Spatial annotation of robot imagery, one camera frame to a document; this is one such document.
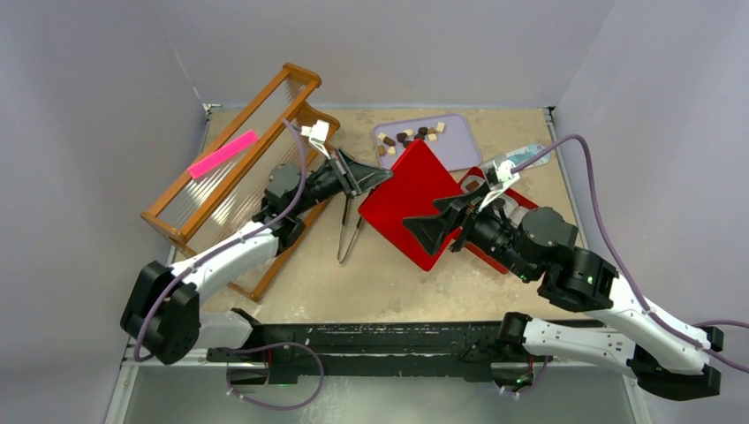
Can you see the red box lid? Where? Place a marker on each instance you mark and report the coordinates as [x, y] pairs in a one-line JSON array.
[[418, 179]]

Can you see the black metal base rail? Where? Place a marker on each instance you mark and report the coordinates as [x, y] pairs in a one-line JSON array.
[[473, 351]]

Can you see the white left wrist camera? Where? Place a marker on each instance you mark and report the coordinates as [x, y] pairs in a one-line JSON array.
[[317, 135]]

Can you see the brown square chocolate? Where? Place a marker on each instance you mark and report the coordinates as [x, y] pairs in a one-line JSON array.
[[473, 186]]

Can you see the black handled metal tongs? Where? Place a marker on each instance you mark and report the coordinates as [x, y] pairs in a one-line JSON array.
[[350, 228]]

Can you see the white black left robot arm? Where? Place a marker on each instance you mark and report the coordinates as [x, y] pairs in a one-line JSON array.
[[163, 312]]

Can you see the red chocolate box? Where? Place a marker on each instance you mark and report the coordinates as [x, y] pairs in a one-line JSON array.
[[515, 206]]

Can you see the white blue oval package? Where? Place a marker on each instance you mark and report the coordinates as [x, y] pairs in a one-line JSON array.
[[524, 154]]

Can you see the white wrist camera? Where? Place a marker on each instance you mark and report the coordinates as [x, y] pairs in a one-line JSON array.
[[499, 177], [317, 135]]

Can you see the pink flat box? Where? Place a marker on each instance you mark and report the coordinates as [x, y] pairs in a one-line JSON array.
[[222, 155]]

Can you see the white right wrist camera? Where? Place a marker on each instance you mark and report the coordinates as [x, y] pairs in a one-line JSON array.
[[499, 177]]

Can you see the orange wooden shelf rack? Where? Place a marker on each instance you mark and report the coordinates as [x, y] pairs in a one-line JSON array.
[[194, 214]]

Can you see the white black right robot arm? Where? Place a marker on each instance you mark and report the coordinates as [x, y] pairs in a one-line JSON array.
[[666, 357]]

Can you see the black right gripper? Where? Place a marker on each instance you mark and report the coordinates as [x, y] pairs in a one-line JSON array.
[[431, 230]]

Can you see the lavender plastic tray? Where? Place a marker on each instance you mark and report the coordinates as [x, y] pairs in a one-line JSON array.
[[454, 146]]

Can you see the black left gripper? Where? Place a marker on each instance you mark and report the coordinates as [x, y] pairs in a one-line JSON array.
[[352, 176]]

